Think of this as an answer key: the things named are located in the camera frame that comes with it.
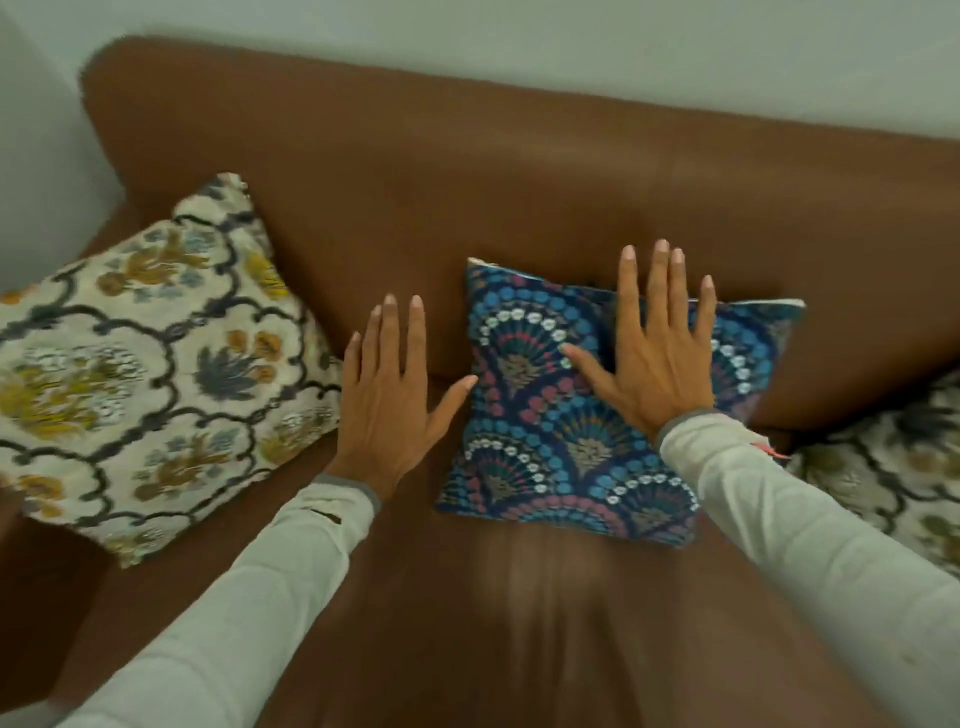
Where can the person's left forearm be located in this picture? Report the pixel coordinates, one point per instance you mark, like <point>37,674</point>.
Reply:
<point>225,607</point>

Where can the person's left hand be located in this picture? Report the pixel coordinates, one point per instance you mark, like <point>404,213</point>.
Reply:
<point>386,420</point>

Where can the person's right hand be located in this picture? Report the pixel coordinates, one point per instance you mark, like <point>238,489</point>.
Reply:
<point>660,375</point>

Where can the person's left little finger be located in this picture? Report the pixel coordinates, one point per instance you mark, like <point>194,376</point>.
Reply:
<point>351,360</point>

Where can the blue fan-patterned cushion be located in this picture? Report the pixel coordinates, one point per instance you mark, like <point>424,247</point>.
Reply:
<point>555,442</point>

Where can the person's right thumb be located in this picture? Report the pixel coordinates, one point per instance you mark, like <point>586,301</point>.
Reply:
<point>589,366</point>

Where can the person's left middle finger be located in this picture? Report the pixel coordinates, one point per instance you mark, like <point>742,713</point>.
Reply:
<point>388,334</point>

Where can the person's right forearm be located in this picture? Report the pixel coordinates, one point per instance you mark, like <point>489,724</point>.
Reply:
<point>817,540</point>

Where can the brown leather sofa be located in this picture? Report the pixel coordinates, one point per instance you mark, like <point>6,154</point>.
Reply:
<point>480,225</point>

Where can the cream floral cushion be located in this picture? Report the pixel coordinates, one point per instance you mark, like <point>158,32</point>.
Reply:
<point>150,375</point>
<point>892,472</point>

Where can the person's right middle finger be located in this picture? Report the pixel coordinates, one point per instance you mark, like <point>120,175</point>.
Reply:
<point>658,289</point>

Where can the person's left thumb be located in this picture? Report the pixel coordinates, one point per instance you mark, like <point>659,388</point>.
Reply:
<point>454,401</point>

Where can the person's right little finger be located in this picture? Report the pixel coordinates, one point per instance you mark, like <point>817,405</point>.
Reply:
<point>705,311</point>

